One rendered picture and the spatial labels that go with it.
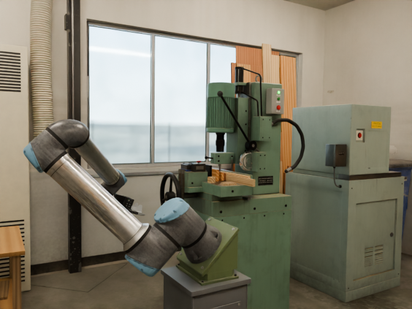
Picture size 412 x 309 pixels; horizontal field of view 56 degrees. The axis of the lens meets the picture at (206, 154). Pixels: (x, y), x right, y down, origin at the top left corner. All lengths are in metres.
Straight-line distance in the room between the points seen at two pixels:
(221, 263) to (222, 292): 0.12
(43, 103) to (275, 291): 2.17
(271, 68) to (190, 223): 2.94
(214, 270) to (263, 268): 0.84
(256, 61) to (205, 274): 2.97
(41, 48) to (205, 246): 2.15
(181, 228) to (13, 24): 2.36
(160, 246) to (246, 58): 2.92
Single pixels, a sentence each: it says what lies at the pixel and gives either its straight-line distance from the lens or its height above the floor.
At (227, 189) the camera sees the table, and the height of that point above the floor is 0.88.
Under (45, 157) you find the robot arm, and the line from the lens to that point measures 1.63.
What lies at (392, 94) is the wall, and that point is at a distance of 4.46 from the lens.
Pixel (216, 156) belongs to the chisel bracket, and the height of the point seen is 1.05.
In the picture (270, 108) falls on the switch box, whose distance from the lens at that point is 2.49.
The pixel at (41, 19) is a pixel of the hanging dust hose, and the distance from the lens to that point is 3.36.
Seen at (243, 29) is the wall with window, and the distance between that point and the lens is 4.35.
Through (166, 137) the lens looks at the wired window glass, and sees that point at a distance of 3.83.
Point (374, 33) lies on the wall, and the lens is 4.70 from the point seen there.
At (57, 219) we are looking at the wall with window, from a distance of 3.53.
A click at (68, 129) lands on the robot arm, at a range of 1.65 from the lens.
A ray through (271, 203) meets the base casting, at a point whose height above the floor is 0.76.
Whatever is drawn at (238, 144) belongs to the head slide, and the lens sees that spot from 2.46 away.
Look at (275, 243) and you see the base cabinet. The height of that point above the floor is 0.50.
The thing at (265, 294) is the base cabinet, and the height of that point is 0.19.
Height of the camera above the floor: 1.19
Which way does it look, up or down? 3 degrees down
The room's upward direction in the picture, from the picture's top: 1 degrees clockwise
